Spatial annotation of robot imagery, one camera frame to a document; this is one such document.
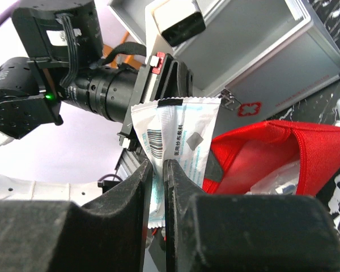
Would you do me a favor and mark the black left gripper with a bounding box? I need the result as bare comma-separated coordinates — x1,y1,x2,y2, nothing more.
118,52,193,150

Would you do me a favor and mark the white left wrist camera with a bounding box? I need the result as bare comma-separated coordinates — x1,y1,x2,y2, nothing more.
154,0,206,47

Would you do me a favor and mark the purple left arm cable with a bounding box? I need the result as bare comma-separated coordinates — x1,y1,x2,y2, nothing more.
0,0,19,37

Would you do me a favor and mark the grey metal medicine case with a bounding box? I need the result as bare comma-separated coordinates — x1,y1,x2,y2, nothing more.
107,0,340,125

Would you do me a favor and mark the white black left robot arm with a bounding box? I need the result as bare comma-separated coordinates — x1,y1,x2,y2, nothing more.
0,1,193,150

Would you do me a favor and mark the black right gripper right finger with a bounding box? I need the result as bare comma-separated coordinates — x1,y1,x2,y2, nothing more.
163,160,340,271

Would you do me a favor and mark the blue white packet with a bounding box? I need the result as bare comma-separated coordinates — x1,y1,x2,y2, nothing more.
131,97,221,228

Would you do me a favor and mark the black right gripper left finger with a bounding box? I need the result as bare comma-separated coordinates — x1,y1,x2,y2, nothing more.
0,161,152,271

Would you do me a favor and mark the red first aid kit pouch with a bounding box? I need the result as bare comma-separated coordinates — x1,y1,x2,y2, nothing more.
202,120,340,196

